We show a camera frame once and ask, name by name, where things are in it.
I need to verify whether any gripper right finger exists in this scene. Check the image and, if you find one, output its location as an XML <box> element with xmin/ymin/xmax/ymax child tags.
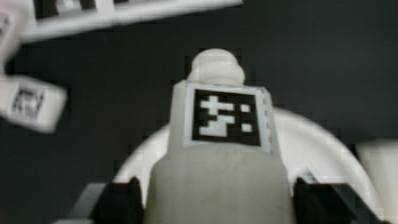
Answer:
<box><xmin>294</xmin><ymin>178</ymin><xmax>386</xmax><ymax>224</ymax></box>

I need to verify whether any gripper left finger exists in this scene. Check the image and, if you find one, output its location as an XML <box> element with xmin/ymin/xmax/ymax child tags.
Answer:
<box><xmin>56</xmin><ymin>176</ymin><xmax>148</xmax><ymax>224</ymax></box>

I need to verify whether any white round table top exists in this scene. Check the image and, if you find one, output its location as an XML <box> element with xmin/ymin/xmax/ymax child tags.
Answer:
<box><xmin>114</xmin><ymin>108</ymin><xmax>386</xmax><ymax>220</ymax></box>

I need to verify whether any white cylindrical table leg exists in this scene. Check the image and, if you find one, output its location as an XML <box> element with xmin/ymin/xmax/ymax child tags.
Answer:
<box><xmin>145</xmin><ymin>49</ymin><xmax>296</xmax><ymax>224</ymax></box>

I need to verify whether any white L-shaped corner fence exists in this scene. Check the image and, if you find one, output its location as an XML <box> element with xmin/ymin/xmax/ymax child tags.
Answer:
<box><xmin>358</xmin><ymin>139</ymin><xmax>398</xmax><ymax>224</ymax></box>

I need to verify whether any white cross-shaped table base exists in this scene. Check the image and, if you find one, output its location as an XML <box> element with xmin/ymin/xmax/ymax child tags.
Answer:
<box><xmin>0</xmin><ymin>0</ymin><xmax>68</xmax><ymax>133</ymax></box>

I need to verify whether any white marker sheet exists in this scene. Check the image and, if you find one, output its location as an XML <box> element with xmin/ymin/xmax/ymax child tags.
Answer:
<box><xmin>22</xmin><ymin>0</ymin><xmax>244</xmax><ymax>42</ymax></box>

